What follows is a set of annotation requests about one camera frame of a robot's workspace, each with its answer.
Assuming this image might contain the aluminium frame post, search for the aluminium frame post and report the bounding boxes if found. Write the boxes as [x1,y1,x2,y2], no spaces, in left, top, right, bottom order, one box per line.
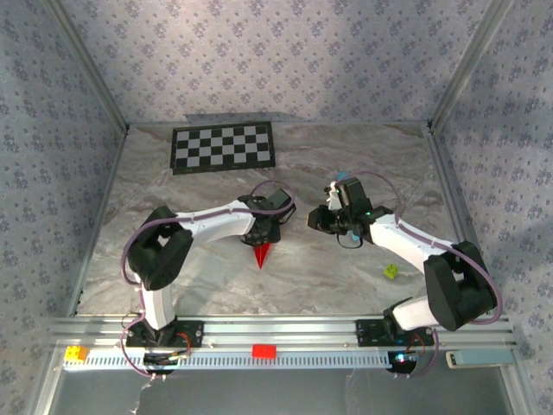
[42,0,131,133]
[426,0,516,131]

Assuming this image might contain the black controller board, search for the black controller board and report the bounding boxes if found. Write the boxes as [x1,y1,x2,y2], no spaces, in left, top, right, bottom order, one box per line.
[141,350,194,375]
[385,349,421,375]

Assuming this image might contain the red toy brick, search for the red toy brick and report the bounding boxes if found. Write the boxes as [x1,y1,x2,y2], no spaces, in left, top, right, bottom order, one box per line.
[251,343,278,360]

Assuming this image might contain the black white checkerboard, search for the black white checkerboard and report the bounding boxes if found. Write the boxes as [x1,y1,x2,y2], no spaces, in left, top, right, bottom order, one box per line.
[169,121,277,176]

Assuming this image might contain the beige grey flat device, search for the beige grey flat device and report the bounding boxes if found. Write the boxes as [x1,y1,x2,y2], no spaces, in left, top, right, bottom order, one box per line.
[445,348,516,369]

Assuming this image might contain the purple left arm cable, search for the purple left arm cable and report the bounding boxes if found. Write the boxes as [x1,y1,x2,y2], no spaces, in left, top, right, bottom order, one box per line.
[118,179,299,381]

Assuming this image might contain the white slotted cable duct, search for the white slotted cable duct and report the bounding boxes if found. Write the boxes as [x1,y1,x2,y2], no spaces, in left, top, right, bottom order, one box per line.
[62,348,392,371]

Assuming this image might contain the teal cylinder tube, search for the teal cylinder tube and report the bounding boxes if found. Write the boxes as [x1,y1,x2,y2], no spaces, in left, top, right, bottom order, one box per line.
[337,170,365,243]

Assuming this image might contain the aluminium mounting rail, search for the aluminium mounting rail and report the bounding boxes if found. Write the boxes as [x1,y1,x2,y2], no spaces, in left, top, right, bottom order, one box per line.
[46,314,519,352]

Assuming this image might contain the aluminium frame side bar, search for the aluminium frame side bar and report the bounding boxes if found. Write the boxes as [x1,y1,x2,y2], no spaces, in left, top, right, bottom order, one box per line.
[425,123,496,316]
[67,127,130,319]

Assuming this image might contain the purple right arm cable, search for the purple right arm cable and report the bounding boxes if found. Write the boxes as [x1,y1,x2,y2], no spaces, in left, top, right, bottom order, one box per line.
[345,170,505,381]

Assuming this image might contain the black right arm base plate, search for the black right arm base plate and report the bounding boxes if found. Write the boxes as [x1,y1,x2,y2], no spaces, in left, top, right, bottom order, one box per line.
[354,318,435,349]

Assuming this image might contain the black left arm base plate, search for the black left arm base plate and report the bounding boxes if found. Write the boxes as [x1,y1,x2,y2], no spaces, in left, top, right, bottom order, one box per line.
[124,318,205,349]

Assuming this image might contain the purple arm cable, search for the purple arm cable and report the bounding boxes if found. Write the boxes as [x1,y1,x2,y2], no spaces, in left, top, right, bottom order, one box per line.
[345,170,505,381]
[118,179,299,381]

